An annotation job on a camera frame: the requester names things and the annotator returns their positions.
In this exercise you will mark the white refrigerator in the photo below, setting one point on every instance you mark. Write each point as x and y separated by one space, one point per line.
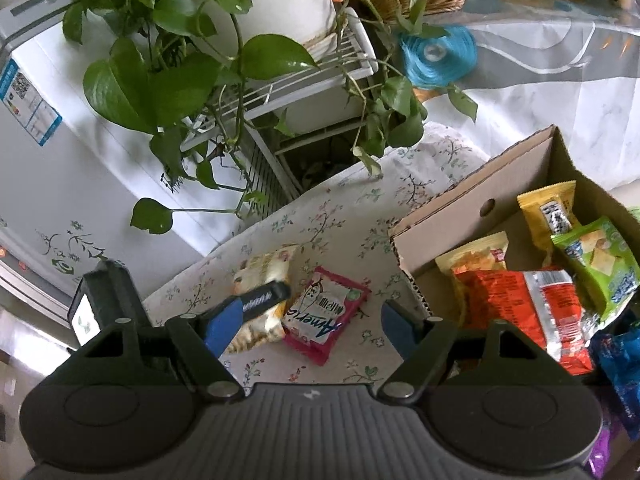
75 170

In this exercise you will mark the potted green pothos plant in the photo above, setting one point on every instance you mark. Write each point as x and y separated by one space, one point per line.
150 85

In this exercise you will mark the orange chips packet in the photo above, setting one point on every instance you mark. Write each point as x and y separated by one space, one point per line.
472 257

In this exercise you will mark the yellow snack packet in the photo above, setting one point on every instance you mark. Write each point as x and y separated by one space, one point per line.
545 210

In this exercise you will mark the cream snack packet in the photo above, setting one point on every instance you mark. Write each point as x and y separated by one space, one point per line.
267 267

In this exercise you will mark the pink snack packet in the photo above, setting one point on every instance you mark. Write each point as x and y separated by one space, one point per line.
325 315

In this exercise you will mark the blue ribbon roll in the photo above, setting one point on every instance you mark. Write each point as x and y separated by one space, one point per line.
437 57

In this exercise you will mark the floral tablecloth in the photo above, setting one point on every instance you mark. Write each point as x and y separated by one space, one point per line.
350 225

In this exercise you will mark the brown cardboard box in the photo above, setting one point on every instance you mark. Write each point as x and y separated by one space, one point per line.
450 215

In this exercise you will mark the green snack packet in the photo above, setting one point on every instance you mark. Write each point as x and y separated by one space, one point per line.
600 265

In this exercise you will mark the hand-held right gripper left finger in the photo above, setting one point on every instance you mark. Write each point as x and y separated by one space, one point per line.
221 327

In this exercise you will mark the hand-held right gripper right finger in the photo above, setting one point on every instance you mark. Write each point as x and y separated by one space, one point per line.
397 327

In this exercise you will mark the purple snack packet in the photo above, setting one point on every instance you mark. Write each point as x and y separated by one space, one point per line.
605 445

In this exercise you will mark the blue snack packet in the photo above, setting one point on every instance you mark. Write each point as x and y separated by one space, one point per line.
620 360

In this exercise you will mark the grey patterned tablecloth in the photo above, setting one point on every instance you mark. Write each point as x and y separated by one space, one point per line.
550 85

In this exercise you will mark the red snack packet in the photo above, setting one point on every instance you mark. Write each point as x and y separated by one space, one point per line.
520 305

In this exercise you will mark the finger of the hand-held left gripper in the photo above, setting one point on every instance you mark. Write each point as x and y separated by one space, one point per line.
265 297

